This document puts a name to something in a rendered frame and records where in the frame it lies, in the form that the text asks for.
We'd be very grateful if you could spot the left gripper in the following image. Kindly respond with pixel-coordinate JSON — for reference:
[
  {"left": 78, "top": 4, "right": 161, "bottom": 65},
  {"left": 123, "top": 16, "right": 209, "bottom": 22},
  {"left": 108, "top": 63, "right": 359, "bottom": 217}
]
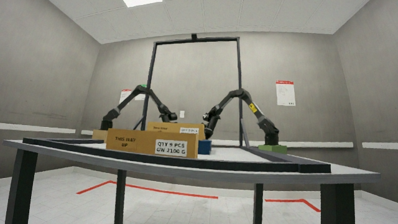
[{"left": 204, "top": 122, "right": 216, "bottom": 140}]

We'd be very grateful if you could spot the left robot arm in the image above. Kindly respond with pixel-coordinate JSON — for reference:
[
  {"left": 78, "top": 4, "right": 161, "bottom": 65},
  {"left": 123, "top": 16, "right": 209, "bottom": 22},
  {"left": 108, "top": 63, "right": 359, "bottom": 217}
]
[{"left": 203, "top": 88, "right": 281, "bottom": 146}]

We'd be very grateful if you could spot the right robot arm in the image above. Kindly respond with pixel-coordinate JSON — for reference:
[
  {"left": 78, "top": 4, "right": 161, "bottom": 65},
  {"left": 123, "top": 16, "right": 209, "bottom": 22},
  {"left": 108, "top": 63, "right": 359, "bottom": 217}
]
[{"left": 99, "top": 85, "right": 177, "bottom": 131}]

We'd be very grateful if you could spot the dark grey metal frame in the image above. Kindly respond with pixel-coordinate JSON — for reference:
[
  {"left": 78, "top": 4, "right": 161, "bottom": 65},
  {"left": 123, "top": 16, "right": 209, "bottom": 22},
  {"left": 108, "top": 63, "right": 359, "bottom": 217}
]
[{"left": 131, "top": 37, "right": 250, "bottom": 148}]

